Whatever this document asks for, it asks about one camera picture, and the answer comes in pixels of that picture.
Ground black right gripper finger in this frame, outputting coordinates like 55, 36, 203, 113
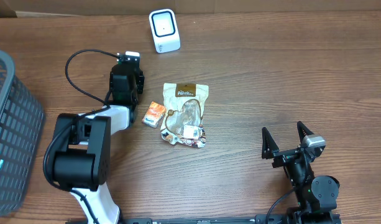
262, 127, 280, 159
297, 121, 314, 143

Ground small orange box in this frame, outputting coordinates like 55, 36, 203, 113
142, 101, 167, 128

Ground beige snack pouch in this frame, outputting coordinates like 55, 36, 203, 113
160, 83, 209, 148

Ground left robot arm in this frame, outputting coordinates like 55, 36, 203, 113
43, 56, 144, 223

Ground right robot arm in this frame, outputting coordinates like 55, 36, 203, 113
255, 121, 341, 224

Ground white barcode scanner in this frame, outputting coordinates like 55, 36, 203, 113
149, 9, 181, 54

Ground grey plastic mesh basket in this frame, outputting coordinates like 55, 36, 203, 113
0, 50, 45, 216

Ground brown cardboard backdrop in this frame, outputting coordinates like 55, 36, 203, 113
0, 0, 381, 17

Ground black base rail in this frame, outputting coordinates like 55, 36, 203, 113
65, 215, 342, 224

